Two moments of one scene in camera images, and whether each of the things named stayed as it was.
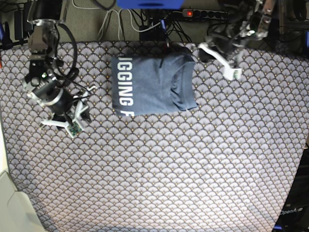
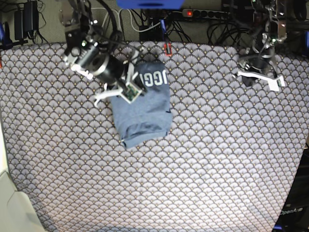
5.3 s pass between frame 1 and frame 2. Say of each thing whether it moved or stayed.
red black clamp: stayed
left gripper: moved
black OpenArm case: stayed
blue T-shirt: moved
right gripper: moved
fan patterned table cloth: stayed
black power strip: stayed
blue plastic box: stayed
